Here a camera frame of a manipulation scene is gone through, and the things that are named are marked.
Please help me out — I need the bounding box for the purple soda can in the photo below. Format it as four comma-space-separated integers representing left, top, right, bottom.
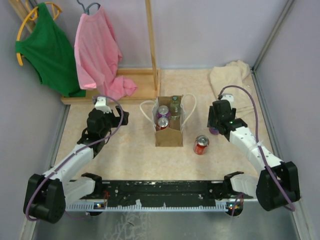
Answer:
209, 127, 220, 136
156, 105, 171, 119

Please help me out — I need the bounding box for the red soda can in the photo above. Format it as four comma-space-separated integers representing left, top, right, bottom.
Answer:
193, 135, 210, 155
156, 117, 170, 131

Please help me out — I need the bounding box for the green glass soda water bottle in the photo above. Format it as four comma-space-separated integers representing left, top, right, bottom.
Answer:
169, 95, 181, 120

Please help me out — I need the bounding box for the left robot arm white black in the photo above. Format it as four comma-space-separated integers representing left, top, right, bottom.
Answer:
23, 105, 130, 224

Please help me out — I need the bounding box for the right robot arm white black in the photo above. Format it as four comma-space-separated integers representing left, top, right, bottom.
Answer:
207, 99, 301, 211

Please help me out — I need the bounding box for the canvas burlap tote bag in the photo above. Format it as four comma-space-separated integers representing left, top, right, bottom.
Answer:
139, 93, 197, 147

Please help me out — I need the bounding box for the wooden clothes rack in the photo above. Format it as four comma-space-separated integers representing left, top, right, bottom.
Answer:
9, 0, 161, 104

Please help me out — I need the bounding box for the beige crumpled cloth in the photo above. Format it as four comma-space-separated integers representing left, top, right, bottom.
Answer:
209, 60, 254, 118

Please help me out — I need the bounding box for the pink t-shirt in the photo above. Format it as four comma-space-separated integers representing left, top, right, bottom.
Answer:
74, 7, 138, 100

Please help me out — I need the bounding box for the green tank top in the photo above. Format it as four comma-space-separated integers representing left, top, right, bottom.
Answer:
15, 2, 86, 98

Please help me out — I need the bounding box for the grey clothes hanger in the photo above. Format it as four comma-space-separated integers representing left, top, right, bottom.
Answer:
76, 0, 101, 15

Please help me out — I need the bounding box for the yellow clothes hanger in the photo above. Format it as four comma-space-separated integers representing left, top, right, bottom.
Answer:
16, 1, 63, 66

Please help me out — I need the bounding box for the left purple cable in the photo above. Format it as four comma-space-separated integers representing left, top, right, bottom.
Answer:
24, 95, 125, 222

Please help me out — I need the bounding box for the purple cable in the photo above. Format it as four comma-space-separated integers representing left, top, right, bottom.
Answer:
24, 95, 125, 222
217, 84, 297, 213

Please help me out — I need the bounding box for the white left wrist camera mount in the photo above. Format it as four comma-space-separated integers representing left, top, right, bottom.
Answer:
93, 96, 112, 114

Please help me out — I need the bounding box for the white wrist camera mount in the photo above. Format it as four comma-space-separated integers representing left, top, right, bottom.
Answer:
221, 93, 234, 104
93, 96, 112, 114

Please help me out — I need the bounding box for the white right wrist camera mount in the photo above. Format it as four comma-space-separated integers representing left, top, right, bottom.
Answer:
221, 93, 234, 104

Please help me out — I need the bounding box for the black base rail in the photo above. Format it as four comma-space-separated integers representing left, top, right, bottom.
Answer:
66, 180, 244, 217

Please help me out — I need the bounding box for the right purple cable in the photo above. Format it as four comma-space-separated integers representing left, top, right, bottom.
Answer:
217, 84, 297, 213

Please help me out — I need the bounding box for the aluminium frame rail right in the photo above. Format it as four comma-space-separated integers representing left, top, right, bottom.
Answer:
253, 0, 320, 240

